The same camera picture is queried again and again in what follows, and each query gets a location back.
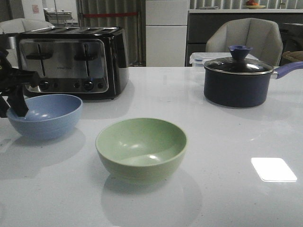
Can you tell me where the glass lid with blue knob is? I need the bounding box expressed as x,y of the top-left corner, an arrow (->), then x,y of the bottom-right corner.
204,45 -> 274,75

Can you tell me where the dark blue saucepan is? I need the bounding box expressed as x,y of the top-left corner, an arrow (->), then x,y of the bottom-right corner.
204,61 -> 303,108

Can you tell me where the black chrome four-slot toaster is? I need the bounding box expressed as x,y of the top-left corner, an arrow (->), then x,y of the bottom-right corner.
16,26 -> 129,99

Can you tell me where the beige chair left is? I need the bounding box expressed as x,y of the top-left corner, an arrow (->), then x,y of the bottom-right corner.
0,18 -> 54,67

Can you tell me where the beige chair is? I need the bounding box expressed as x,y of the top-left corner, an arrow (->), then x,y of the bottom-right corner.
205,18 -> 283,66
0,18 -> 54,67

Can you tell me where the green bowl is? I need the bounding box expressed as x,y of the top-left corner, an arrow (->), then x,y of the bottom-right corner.
95,118 -> 187,184

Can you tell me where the fruit plate on counter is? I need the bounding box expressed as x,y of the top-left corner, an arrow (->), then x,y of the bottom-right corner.
244,0 -> 266,9

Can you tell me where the dark counter cabinet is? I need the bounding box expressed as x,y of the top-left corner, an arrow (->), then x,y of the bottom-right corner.
185,9 -> 303,66

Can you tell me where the beige chair right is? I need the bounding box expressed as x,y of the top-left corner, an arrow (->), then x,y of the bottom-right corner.
205,18 -> 283,66

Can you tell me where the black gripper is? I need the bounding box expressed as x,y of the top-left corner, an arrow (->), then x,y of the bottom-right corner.
0,48 -> 39,118

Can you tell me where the white refrigerator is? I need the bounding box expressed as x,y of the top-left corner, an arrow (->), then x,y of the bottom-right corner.
145,0 -> 189,67

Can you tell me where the clear plastic storage container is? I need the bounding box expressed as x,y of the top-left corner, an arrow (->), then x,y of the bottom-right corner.
189,52 -> 258,68

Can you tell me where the blue bowl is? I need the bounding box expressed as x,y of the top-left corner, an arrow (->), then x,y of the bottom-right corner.
7,94 -> 82,140

